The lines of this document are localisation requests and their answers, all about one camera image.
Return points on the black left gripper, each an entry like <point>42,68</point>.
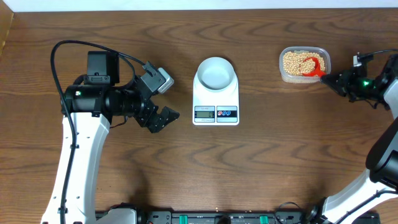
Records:
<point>157,119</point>

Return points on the pile of soybeans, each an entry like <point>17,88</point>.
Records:
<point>292,62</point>

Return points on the red plastic measuring scoop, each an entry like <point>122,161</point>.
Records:
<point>312,68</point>

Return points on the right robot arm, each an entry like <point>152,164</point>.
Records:
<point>378,182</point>

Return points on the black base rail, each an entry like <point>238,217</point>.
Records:
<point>161,216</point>

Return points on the clear plastic container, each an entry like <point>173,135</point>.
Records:
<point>302,79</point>

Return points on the grey round bowl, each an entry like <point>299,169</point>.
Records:
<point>216,73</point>

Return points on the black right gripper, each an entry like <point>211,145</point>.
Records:
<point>343,85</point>

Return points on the white digital kitchen scale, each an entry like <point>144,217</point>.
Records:
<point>215,108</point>

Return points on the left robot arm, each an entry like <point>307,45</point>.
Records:
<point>88,108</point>

